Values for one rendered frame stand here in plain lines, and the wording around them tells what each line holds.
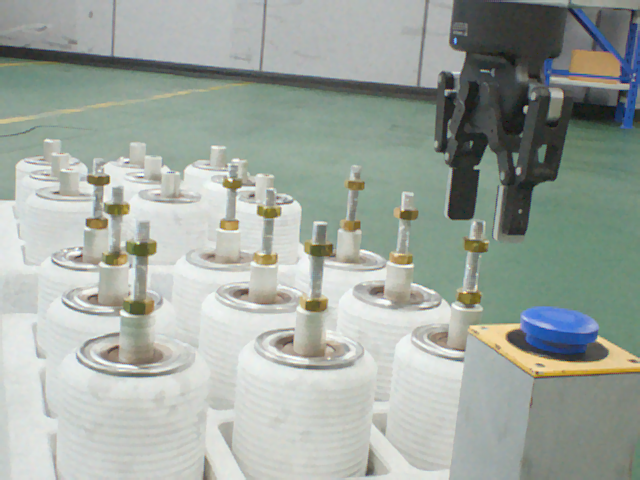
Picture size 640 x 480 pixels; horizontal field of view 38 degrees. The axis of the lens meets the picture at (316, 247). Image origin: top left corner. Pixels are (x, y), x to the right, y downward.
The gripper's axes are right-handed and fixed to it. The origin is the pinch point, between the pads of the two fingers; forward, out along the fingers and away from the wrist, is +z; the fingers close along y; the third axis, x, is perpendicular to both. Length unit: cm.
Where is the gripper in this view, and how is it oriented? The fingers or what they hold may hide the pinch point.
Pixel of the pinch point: (484, 211)
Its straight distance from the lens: 66.7
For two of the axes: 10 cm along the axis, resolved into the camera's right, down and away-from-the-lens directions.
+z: -0.8, 9.7, 2.3
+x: 9.4, -0.1, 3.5
